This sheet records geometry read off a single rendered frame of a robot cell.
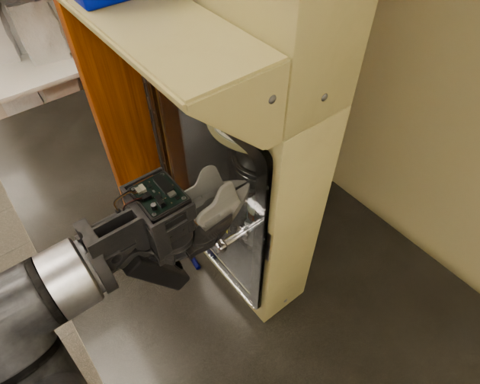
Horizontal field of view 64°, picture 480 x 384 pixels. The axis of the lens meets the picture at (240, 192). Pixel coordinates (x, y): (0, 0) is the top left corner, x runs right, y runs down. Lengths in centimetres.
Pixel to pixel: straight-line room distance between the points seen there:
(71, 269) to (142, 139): 45
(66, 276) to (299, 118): 28
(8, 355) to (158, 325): 44
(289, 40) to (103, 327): 66
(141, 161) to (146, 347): 37
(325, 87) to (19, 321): 37
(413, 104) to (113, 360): 76
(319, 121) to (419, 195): 53
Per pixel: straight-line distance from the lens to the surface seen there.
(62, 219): 104
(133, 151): 81
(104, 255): 41
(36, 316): 41
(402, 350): 85
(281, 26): 37
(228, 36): 40
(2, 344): 42
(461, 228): 94
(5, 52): 176
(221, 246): 58
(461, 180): 87
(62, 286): 41
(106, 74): 71
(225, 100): 33
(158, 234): 40
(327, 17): 38
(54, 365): 43
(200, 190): 48
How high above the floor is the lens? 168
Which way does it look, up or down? 48 degrees down
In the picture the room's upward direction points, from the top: straight up
